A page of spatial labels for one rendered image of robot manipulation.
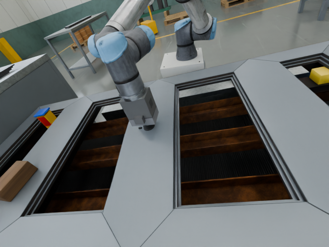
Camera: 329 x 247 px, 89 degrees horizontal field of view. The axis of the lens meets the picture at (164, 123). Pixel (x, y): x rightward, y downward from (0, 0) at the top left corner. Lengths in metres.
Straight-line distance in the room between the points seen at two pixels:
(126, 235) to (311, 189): 0.39
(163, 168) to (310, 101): 0.48
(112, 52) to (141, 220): 0.39
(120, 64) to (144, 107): 0.14
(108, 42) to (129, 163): 0.33
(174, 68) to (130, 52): 0.72
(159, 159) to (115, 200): 0.16
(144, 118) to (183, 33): 0.77
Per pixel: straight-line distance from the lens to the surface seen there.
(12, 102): 1.26
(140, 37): 0.52
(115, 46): 0.44
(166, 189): 0.45
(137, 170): 0.50
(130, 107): 0.52
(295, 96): 0.68
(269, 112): 0.60
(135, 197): 0.47
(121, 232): 0.45
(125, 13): 0.69
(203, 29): 1.10
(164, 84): 0.84
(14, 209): 0.71
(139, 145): 0.55
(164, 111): 0.64
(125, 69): 0.45
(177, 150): 0.53
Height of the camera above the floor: 1.23
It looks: 40 degrees down
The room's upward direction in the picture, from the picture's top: 20 degrees counter-clockwise
